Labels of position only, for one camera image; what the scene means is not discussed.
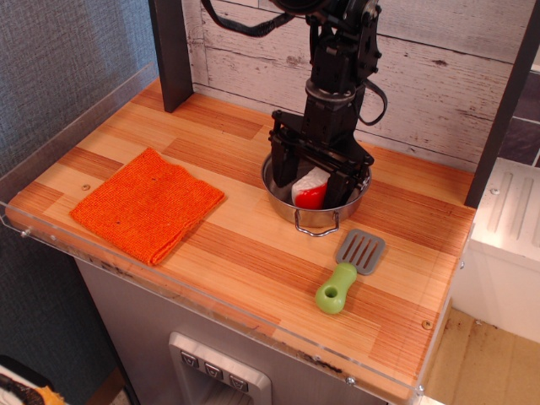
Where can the white cabinet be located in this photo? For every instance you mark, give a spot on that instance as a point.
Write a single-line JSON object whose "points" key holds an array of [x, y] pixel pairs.
{"points": [[498, 276]]}

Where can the silver dispenser button panel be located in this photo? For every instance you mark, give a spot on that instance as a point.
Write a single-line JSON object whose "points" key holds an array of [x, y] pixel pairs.
{"points": [[207, 376]]}

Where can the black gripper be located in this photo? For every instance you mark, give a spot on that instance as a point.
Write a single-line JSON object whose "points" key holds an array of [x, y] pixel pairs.
{"points": [[323, 135]]}

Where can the grey toy kitchen cabinet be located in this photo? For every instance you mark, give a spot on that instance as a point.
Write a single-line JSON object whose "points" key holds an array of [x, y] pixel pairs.
{"points": [[140, 321]]}

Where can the yellow black object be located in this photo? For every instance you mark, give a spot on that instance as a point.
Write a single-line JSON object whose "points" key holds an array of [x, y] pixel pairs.
{"points": [[31, 395]]}

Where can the orange knitted cloth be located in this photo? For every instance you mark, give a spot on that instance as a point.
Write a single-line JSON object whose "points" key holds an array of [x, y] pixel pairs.
{"points": [[147, 207]]}

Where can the grey green toy spatula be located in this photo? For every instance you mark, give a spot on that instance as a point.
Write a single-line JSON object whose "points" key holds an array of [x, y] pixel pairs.
{"points": [[359, 254]]}

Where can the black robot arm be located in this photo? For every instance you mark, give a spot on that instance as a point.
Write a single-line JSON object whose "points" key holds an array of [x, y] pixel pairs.
{"points": [[343, 55]]}

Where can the stainless steel pot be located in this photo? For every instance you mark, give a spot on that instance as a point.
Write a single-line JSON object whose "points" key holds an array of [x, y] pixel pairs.
{"points": [[315, 223]]}

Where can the red white apple slice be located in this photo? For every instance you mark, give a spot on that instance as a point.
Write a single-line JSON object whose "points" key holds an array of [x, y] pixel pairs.
{"points": [[310, 190]]}

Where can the dark right frame post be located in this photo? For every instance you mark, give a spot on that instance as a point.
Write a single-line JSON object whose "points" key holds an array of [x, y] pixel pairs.
{"points": [[516, 82]]}

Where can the clear acrylic guard rail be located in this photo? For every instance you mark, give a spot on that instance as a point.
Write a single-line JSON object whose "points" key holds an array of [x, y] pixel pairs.
{"points": [[243, 263]]}

